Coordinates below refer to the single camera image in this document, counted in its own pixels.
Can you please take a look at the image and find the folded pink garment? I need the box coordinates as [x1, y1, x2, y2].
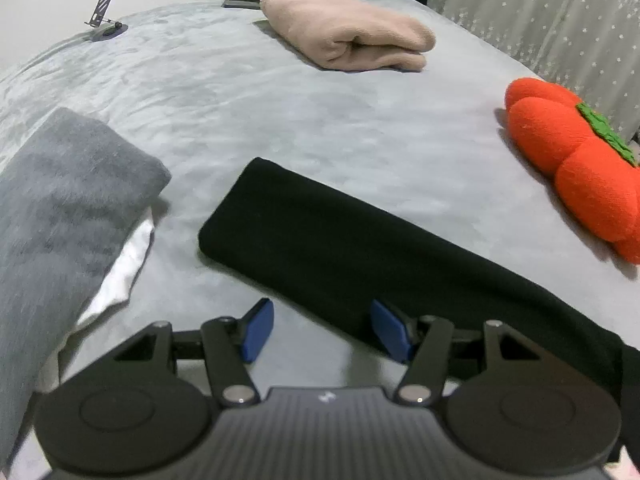
[260, 0, 437, 72]

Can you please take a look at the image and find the large orange pumpkin cushion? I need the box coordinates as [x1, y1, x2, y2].
[504, 77, 640, 265]

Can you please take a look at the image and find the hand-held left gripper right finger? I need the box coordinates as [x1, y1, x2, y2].
[371, 300, 531, 406]

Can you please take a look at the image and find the metal phone stand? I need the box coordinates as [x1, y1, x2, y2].
[84, 0, 129, 42]

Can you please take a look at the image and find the grey bed sheet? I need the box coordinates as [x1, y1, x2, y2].
[0, 0, 640, 480]

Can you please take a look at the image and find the cream and black raglan shirt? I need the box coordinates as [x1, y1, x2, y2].
[197, 156, 640, 461]

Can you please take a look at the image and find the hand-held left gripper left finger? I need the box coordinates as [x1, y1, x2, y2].
[112, 298, 275, 407]

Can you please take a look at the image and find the grey star-print curtain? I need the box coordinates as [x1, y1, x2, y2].
[435, 0, 640, 141]

